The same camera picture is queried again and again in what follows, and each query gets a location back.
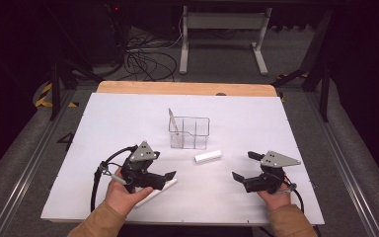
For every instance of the white eraser block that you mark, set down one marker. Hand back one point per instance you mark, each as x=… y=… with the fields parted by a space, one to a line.
x=208 y=156

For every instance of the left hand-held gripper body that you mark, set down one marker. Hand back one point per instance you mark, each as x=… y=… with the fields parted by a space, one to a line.
x=141 y=173

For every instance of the white metal stand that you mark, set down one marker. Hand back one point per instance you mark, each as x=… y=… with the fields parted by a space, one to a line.
x=223 y=21

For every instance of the person's right hand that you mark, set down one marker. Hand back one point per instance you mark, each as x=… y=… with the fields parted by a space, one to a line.
x=274 y=200

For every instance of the clear plastic desk organizer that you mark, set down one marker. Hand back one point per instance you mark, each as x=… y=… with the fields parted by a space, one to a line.
x=190 y=135

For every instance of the long white pen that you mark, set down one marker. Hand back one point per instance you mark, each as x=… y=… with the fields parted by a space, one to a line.
x=155 y=193

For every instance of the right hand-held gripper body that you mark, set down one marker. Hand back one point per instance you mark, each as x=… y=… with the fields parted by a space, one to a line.
x=273 y=174

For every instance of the grey metal rail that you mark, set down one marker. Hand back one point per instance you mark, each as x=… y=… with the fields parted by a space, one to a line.
x=342 y=168
x=29 y=168

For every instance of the black metal stand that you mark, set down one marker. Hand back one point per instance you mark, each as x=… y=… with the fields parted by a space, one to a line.
x=324 y=95
x=56 y=95

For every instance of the clear pen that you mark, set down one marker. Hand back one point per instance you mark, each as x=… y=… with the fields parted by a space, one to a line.
x=172 y=119

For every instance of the white board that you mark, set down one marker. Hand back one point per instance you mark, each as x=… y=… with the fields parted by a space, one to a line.
x=237 y=125

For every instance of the yellow black hazard tape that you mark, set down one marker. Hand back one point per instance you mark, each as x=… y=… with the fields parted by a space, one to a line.
x=42 y=98

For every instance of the wooden table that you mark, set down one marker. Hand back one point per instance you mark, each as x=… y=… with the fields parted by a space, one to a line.
x=184 y=88

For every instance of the person's left hand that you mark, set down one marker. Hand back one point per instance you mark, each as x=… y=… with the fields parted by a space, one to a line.
x=125 y=199

